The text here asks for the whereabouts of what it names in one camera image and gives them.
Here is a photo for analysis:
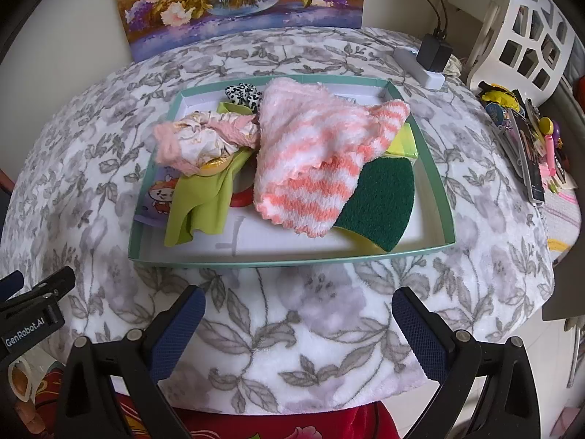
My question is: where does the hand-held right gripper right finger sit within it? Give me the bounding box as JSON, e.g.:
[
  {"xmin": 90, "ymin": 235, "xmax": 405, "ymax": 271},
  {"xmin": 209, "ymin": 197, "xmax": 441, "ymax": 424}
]
[{"xmin": 392, "ymin": 286, "xmax": 542, "ymax": 439}]

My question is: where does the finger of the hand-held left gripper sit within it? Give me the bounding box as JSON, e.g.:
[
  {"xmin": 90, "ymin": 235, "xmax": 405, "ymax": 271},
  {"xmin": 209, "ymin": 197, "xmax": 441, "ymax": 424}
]
[
  {"xmin": 25, "ymin": 265, "xmax": 77, "ymax": 306},
  {"xmin": 0, "ymin": 271, "xmax": 24, "ymax": 303}
]

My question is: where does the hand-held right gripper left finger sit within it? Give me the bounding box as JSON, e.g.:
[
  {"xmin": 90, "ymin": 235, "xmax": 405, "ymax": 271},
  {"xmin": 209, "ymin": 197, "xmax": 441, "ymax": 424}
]
[{"xmin": 55, "ymin": 285, "xmax": 206, "ymax": 439}]

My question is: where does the teal cardboard tray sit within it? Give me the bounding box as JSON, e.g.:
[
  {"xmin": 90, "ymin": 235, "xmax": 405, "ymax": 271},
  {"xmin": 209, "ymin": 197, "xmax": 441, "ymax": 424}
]
[{"xmin": 128, "ymin": 74, "xmax": 456, "ymax": 270}]

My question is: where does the lime green cloth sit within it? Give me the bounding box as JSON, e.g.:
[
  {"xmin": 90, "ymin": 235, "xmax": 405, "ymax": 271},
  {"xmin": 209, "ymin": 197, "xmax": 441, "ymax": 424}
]
[{"xmin": 165, "ymin": 101, "xmax": 257, "ymax": 247}]

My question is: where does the purple cartoon pouch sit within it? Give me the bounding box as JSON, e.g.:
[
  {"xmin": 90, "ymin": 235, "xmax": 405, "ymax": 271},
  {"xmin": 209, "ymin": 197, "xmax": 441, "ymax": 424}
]
[{"xmin": 136, "ymin": 165, "xmax": 184, "ymax": 227}]

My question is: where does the green and yellow sponge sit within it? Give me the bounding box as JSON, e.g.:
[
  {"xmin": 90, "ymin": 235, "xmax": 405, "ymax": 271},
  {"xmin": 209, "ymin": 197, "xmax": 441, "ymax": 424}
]
[{"xmin": 333, "ymin": 158, "xmax": 416, "ymax": 253}]

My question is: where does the red tape roll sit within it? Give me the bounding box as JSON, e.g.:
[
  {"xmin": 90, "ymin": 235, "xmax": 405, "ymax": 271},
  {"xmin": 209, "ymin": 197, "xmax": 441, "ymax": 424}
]
[{"xmin": 229, "ymin": 171, "xmax": 254, "ymax": 209}]

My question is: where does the green tissue pack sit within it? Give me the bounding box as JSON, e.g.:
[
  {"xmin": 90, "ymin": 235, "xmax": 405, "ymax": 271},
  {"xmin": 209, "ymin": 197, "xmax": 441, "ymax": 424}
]
[{"xmin": 384, "ymin": 121, "xmax": 419, "ymax": 161}]

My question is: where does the pink printed cloth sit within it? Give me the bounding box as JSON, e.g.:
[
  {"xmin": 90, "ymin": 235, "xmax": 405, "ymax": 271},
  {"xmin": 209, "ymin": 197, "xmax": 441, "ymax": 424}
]
[{"xmin": 153, "ymin": 110, "xmax": 261, "ymax": 178}]

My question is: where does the pink striped fluffy towel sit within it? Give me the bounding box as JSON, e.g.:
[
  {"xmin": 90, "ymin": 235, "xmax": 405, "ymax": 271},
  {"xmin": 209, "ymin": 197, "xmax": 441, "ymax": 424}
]
[{"xmin": 253, "ymin": 78, "xmax": 411, "ymax": 239}]

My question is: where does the leopard print scrunchie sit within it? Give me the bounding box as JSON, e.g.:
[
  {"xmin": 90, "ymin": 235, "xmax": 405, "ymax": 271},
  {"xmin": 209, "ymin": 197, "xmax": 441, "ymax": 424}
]
[{"xmin": 224, "ymin": 82, "xmax": 264, "ymax": 113}]

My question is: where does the pink striped cloth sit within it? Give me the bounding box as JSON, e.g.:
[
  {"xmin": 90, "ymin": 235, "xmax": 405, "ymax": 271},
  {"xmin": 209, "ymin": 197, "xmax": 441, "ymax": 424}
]
[{"xmin": 544, "ymin": 190, "xmax": 585, "ymax": 250}]

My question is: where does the pink plastic toy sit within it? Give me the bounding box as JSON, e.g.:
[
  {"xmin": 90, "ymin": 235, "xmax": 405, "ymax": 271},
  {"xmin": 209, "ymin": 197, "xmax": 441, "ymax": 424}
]
[{"xmin": 539, "ymin": 137, "xmax": 577, "ymax": 193}]

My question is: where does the yellow and purple toy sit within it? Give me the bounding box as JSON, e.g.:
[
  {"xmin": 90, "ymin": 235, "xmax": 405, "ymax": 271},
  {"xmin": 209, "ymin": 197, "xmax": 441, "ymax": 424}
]
[{"xmin": 539, "ymin": 116, "xmax": 567, "ymax": 149}]

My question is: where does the white power strip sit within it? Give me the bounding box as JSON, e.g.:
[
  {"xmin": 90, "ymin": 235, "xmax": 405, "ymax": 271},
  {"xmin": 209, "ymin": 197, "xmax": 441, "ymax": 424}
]
[{"xmin": 394, "ymin": 46, "xmax": 448, "ymax": 90}]

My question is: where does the black charger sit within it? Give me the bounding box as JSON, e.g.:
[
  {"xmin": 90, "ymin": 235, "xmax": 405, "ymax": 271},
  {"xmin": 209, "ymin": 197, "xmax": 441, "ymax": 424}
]
[{"xmin": 419, "ymin": 32, "xmax": 453, "ymax": 73}]

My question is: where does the floral painting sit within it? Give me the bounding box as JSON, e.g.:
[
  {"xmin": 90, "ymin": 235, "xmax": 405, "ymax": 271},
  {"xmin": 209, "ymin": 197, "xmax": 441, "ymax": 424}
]
[{"xmin": 108, "ymin": 0, "xmax": 367, "ymax": 61}]

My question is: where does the white lattice chair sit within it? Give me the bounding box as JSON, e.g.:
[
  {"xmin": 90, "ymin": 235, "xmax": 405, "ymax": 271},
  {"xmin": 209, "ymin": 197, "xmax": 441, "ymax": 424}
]
[{"xmin": 443, "ymin": 0, "xmax": 579, "ymax": 97}]

